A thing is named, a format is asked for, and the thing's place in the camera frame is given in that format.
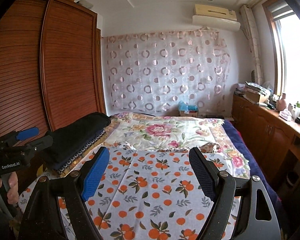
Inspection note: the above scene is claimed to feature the mustard folded garment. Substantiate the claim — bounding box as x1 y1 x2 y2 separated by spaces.
37 138 105 178

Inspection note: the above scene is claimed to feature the wall air conditioner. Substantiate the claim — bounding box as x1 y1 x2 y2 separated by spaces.
192 4 241 32

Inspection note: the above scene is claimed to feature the floral bed quilt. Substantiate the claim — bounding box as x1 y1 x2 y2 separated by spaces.
105 112 250 179

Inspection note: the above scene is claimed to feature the navy blue blanket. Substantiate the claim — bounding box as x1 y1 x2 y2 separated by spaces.
222 120 281 209

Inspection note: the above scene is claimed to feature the navy folded garment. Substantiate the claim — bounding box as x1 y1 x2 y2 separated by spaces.
47 129 107 174

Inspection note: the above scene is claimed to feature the pink figurine on cabinet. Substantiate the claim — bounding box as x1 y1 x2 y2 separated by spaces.
276 93 287 112

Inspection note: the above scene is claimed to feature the black Superman t-shirt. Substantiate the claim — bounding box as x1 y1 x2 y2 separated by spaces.
41 112 111 165

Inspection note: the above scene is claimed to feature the stack of books and papers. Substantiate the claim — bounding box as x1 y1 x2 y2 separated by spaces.
234 82 271 103

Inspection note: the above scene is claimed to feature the wooden side cabinet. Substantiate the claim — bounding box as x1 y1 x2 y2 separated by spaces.
231 95 300 187

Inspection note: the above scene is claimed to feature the brown wooden wardrobe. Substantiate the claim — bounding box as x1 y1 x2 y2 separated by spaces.
0 0 106 137

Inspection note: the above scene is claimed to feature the pink circle-pattern curtain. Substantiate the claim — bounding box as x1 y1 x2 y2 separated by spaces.
103 28 231 115

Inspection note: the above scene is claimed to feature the patterned folded garment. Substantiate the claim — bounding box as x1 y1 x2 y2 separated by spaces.
56 130 107 177

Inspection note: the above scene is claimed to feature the orange-print white bedsheet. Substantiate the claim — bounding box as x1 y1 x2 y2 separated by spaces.
18 146 242 240

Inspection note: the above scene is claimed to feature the window with wooden frame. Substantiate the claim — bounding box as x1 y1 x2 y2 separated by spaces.
262 0 300 105

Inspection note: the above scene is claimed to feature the blue tissue box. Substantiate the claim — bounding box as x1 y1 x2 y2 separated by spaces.
178 101 198 118

